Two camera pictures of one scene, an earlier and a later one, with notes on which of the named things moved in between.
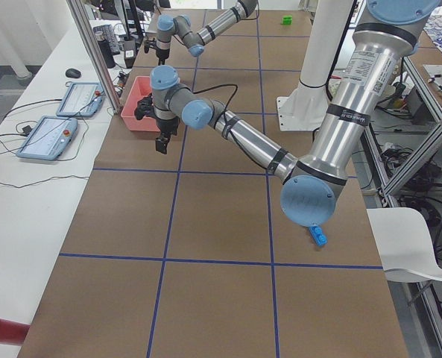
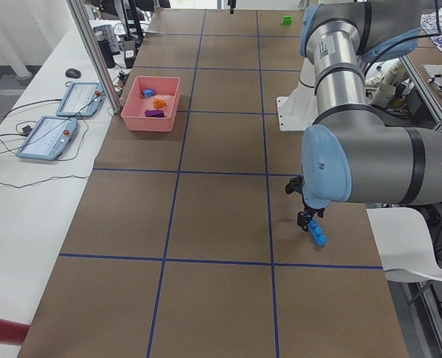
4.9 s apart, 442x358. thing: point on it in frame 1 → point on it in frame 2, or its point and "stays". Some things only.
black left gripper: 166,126 → 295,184
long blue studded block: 319,233 stays
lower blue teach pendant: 48,138 stays
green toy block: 287,20 stays
